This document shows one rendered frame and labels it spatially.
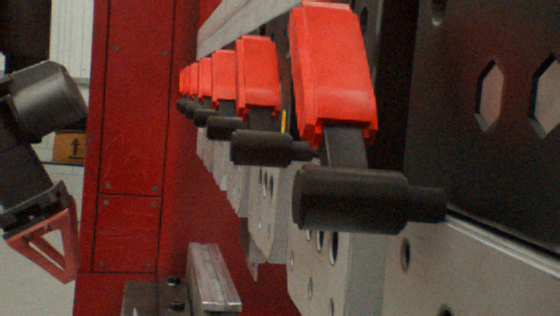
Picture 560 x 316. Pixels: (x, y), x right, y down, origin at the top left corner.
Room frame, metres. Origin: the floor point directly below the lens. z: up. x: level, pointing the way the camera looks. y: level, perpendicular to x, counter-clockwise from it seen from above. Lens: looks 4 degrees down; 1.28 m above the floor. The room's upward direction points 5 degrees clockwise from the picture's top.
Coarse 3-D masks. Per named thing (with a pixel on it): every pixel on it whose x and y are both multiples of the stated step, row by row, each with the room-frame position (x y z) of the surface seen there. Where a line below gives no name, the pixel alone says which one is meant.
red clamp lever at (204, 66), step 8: (200, 64) 0.89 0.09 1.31; (208, 64) 0.88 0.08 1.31; (200, 72) 0.88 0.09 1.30; (208, 72) 0.87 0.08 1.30; (200, 80) 0.87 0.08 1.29; (208, 80) 0.86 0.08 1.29; (200, 88) 0.86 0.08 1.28; (208, 88) 0.85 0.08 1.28; (200, 96) 0.85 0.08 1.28; (208, 96) 0.85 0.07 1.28; (208, 104) 0.84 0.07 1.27; (200, 112) 0.83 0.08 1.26; (208, 112) 0.83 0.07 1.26; (216, 112) 0.83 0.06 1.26; (200, 120) 0.82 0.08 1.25
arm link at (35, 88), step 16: (48, 64) 0.95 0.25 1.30; (0, 80) 0.94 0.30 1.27; (16, 80) 0.95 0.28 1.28; (32, 80) 0.95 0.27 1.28; (48, 80) 0.95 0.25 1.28; (64, 80) 0.94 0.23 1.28; (16, 96) 0.94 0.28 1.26; (32, 96) 0.94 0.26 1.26; (48, 96) 0.94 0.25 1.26; (64, 96) 0.94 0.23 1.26; (80, 96) 0.98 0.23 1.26; (32, 112) 0.94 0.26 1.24; (48, 112) 0.94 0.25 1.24; (64, 112) 0.94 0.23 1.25; (80, 112) 0.95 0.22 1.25; (32, 128) 0.94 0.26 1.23; (48, 128) 0.95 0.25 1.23
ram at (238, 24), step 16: (208, 0) 1.52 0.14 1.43; (256, 0) 0.78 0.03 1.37; (272, 0) 0.67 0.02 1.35; (288, 0) 0.59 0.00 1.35; (208, 16) 1.49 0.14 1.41; (240, 16) 0.92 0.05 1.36; (256, 16) 0.77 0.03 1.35; (272, 16) 0.67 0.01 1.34; (224, 32) 1.12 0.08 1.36; (240, 32) 0.91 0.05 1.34; (208, 48) 1.43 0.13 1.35
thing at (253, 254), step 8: (240, 232) 1.03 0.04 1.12; (240, 240) 1.03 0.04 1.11; (248, 240) 0.95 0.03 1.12; (248, 248) 0.95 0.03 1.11; (256, 248) 0.94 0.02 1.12; (248, 256) 0.94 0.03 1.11; (256, 256) 0.94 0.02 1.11; (248, 264) 1.01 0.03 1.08; (256, 264) 0.94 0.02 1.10; (256, 272) 0.94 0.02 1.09
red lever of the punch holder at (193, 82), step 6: (192, 66) 1.09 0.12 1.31; (192, 72) 1.08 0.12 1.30; (192, 78) 1.07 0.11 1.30; (192, 84) 1.06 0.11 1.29; (192, 90) 1.05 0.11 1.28; (192, 96) 1.05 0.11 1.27; (186, 108) 1.02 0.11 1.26; (192, 108) 1.02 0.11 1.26; (186, 114) 1.02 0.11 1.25; (192, 114) 1.02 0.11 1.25
